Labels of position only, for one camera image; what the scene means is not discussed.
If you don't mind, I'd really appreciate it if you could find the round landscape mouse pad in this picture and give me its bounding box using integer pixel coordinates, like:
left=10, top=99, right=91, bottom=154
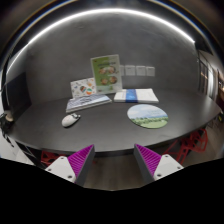
left=127, top=104, right=169, bottom=129

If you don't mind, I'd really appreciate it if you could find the red chair left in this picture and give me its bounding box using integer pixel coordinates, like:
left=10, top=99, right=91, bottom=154
left=41, top=151, right=60, bottom=166

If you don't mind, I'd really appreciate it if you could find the white computer mouse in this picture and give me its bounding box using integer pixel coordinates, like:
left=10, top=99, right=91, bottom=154
left=62, top=113, right=81, bottom=128

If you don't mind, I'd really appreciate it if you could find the green food poster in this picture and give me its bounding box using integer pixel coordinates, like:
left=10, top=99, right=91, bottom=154
left=90, top=55, right=122, bottom=94

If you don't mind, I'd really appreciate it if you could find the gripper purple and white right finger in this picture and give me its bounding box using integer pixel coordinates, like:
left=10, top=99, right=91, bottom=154
left=134, top=144, right=183, bottom=184

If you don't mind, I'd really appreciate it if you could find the small colourful card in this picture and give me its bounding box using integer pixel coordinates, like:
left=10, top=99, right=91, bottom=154
left=70, top=78, right=96, bottom=98

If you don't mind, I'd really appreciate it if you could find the white wall paper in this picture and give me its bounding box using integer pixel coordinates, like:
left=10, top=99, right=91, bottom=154
left=146, top=67, right=155, bottom=77
left=120, top=65, right=125, bottom=76
left=136, top=66, right=146, bottom=76
left=125, top=65, right=136, bottom=76

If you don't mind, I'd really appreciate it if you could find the red chair right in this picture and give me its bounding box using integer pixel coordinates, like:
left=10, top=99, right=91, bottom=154
left=165, top=129, right=208, bottom=164

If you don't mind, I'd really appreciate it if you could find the white and blue book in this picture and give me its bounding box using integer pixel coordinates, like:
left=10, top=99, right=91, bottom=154
left=114, top=88, right=159, bottom=103

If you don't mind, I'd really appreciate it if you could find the curved ceiling light strip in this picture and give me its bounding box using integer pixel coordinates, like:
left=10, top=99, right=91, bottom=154
left=6, top=8, right=195, bottom=74

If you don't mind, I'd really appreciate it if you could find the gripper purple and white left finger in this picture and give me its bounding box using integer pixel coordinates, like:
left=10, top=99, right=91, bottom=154
left=46, top=145, right=95, bottom=186

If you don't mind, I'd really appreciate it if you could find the red chair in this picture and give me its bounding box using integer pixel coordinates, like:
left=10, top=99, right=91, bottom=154
left=41, top=151, right=60, bottom=166
left=165, top=129, right=208, bottom=164

